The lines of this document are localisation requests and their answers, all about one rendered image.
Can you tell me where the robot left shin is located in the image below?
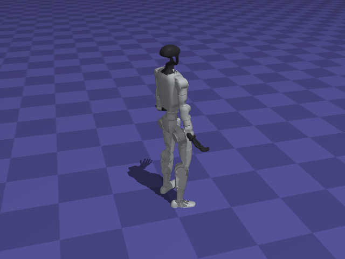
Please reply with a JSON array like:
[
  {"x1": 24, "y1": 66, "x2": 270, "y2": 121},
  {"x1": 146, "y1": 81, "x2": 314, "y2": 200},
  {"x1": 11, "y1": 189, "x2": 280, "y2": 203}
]
[{"x1": 161, "y1": 149, "x2": 174, "y2": 187}]

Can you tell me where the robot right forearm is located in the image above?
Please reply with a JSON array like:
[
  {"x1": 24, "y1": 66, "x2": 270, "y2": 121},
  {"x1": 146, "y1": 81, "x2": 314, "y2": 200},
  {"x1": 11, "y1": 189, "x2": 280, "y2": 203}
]
[{"x1": 180, "y1": 107, "x2": 194, "y2": 138}]

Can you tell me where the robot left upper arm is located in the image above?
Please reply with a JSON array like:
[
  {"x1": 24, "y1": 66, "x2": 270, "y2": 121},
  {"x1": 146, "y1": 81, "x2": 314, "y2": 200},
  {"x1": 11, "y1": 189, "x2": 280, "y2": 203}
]
[{"x1": 154, "y1": 67, "x2": 163, "y2": 96}]

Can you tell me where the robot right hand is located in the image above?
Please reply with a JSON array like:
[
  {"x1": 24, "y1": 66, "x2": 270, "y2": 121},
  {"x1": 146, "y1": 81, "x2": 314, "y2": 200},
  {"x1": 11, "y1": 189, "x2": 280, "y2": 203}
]
[{"x1": 187, "y1": 133, "x2": 209, "y2": 152}]

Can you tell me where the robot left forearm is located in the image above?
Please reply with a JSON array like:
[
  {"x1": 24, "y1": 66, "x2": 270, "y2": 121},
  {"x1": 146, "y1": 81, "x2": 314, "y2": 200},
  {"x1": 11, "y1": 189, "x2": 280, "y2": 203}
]
[{"x1": 155, "y1": 88, "x2": 162, "y2": 111}]

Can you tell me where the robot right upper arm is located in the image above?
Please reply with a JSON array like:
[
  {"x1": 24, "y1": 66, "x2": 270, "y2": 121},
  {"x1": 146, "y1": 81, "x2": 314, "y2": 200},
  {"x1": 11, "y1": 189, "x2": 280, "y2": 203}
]
[{"x1": 175, "y1": 76, "x2": 191, "y2": 112}]

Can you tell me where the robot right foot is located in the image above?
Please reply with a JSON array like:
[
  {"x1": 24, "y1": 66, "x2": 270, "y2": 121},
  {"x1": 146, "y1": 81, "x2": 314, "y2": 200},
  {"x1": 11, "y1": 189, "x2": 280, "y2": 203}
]
[{"x1": 170, "y1": 199, "x2": 195, "y2": 208}]

